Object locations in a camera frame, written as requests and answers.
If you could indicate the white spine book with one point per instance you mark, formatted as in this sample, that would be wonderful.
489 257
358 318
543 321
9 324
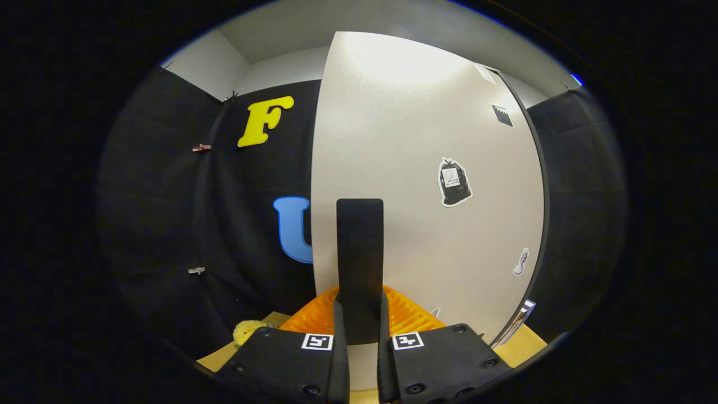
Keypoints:
511 328

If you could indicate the pink clip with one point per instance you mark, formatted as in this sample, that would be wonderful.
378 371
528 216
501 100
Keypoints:
201 147

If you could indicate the yellow plush toy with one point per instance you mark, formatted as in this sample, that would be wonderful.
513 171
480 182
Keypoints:
245 332

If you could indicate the black backdrop cloth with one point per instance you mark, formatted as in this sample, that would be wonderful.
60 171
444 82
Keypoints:
157 196

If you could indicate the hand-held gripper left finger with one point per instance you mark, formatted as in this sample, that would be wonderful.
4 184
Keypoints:
341 359

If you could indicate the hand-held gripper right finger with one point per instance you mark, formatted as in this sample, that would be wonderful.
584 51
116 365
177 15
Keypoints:
386 370

